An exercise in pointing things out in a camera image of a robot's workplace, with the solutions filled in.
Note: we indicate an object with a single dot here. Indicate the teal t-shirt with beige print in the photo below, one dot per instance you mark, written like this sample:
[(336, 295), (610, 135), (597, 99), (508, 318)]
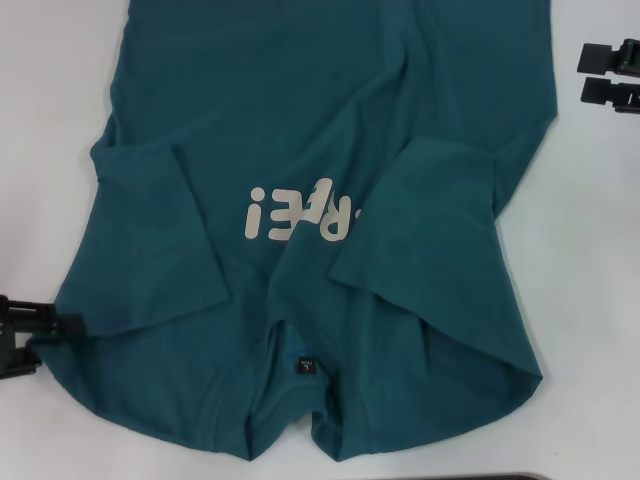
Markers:
[(300, 100)]

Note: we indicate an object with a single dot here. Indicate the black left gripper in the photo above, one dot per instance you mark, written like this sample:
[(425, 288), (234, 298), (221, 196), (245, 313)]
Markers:
[(7, 330)]

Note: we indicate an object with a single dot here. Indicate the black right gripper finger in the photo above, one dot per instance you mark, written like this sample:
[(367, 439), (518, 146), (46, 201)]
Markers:
[(605, 92), (600, 57)]

